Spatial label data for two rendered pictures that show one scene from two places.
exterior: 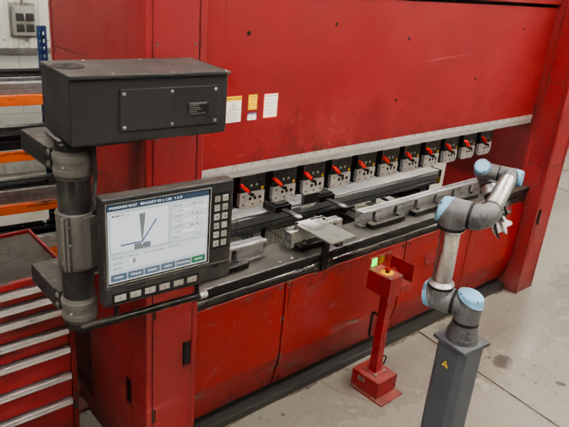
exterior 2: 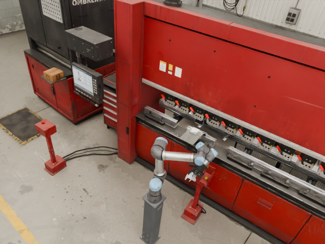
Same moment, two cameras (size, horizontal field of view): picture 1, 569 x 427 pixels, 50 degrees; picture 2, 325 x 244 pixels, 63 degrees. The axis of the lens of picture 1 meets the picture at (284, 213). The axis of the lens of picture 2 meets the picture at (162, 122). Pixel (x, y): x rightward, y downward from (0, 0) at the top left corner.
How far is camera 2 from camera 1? 3.18 m
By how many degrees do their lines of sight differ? 64
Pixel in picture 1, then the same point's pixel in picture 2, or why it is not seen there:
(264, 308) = not seen: hidden behind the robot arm
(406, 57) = (266, 86)
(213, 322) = (144, 131)
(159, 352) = (120, 123)
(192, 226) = (89, 83)
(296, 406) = (168, 187)
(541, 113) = not seen: outside the picture
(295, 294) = (175, 148)
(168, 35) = (120, 30)
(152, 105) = (79, 45)
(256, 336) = not seen: hidden behind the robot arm
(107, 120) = (72, 44)
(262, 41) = (175, 45)
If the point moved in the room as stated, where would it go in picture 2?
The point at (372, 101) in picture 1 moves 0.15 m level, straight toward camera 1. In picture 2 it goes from (236, 98) to (222, 98)
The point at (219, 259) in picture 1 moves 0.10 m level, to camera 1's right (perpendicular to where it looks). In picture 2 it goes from (96, 97) to (96, 102)
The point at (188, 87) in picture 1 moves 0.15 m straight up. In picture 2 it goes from (85, 44) to (84, 29)
